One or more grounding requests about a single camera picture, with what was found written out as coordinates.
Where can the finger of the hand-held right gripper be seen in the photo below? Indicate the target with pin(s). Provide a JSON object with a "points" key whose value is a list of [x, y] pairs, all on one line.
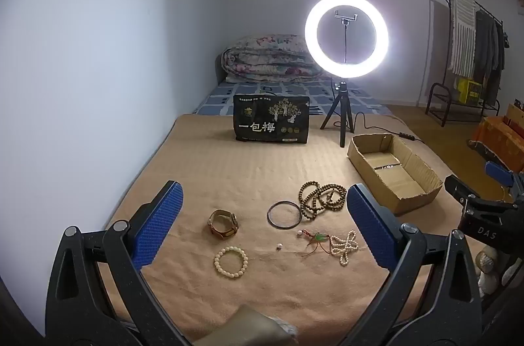
{"points": [[499, 172], [460, 187]]}

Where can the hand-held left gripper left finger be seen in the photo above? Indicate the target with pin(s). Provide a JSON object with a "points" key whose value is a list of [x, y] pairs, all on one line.
{"points": [[157, 223]]}

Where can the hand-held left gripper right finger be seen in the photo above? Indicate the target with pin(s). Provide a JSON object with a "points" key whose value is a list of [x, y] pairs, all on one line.
{"points": [[370, 223]]}

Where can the cardboard box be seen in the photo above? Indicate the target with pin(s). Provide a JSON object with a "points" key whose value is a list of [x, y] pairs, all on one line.
{"points": [[399, 170]]}

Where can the black bangle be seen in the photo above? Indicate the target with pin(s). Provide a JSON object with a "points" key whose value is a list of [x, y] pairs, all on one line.
{"points": [[283, 214]]}

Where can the orange fringed cloth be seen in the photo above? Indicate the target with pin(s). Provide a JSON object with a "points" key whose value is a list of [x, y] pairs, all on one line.
{"points": [[497, 141]]}

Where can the yellow box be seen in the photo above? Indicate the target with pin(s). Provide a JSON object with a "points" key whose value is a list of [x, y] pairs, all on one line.
{"points": [[470, 90]]}

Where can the black clothes rack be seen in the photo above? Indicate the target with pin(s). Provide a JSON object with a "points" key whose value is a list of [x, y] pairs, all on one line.
{"points": [[448, 92]]}

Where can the black tripod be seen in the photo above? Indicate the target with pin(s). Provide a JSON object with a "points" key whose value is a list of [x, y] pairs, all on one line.
{"points": [[340, 112]]}

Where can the dark hanging clothes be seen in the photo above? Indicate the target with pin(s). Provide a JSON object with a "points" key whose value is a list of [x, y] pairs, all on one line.
{"points": [[489, 47]]}

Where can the beige fluffy cloth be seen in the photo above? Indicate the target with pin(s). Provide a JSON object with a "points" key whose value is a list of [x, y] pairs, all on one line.
{"points": [[245, 327]]}

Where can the black snack bag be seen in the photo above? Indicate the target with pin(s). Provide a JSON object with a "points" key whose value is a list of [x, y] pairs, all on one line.
{"points": [[270, 118]]}

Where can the white knitted garment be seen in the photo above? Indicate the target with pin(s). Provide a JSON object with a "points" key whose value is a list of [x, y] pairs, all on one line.
{"points": [[461, 30]]}

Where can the blue patterned bedsheet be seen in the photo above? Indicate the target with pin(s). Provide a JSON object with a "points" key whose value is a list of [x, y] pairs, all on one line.
{"points": [[254, 92]]}

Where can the folded floral quilt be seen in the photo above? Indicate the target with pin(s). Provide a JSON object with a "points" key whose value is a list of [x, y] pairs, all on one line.
{"points": [[268, 57]]}

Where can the phone holder clip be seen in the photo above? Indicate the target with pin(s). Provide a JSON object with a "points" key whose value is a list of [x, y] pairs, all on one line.
{"points": [[346, 16]]}

